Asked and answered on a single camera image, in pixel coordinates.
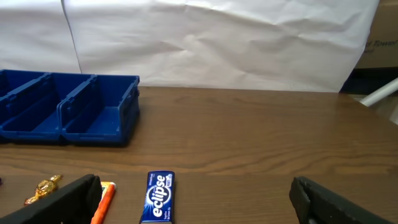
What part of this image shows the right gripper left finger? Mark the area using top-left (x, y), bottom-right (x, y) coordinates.
top-left (0, 174), bottom-right (103, 224)

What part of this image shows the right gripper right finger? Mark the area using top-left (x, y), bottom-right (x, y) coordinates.
top-left (289, 176), bottom-right (398, 224)

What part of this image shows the orange candy box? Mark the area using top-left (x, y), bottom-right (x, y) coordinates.
top-left (90, 181), bottom-right (117, 224)

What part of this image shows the brown cardboard box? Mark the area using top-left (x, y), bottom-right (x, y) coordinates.
top-left (354, 0), bottom-right (398, 70)

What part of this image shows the blue candy pack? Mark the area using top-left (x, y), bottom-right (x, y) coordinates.
top-left (139, 170), bottom-right (176, 224)

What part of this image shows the white pole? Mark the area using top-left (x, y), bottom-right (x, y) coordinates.
top-left (359, 77), bottom-right (398, 108)

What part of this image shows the gold candy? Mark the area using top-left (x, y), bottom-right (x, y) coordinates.
top-left (24, 173), bottom-right (64, 207)

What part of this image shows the blue tray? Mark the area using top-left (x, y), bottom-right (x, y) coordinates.
top-left (0, 68), bottom-right (141, 147)

